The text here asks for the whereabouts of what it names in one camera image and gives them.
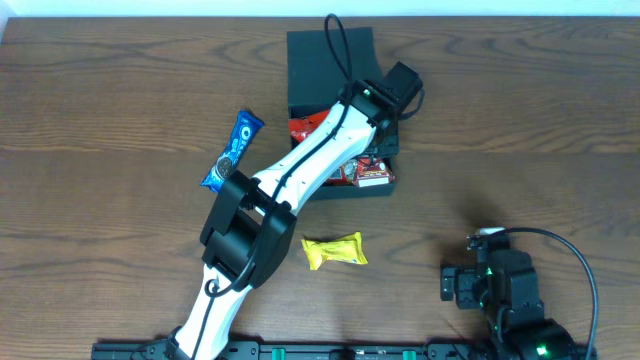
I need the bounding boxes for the dark green open box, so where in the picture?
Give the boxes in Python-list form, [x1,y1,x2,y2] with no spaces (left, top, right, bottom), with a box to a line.
[287,27,395,201]

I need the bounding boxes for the small yellow snack packet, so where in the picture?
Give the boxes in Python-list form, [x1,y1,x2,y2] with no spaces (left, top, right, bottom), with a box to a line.
[301,232,368,271]

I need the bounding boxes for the red Hello Panda box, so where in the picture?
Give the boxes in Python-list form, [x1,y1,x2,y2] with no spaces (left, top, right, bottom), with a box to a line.
[342,158,395,188]

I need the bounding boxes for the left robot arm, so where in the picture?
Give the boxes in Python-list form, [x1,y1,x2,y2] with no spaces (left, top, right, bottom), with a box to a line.
[164,81,413,359]

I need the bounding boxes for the red snack bag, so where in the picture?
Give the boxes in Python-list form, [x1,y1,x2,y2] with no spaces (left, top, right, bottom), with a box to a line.
[288,109,346,186]

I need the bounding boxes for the blue Oreo cookie pack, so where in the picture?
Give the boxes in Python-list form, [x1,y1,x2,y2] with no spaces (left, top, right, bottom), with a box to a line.
[200,110,264,193]

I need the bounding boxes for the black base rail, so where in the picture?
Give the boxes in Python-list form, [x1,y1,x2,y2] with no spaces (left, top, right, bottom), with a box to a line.
[90,340,599,360]

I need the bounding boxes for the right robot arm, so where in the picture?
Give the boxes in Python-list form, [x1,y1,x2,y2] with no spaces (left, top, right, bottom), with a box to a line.
[430,249,587,360]

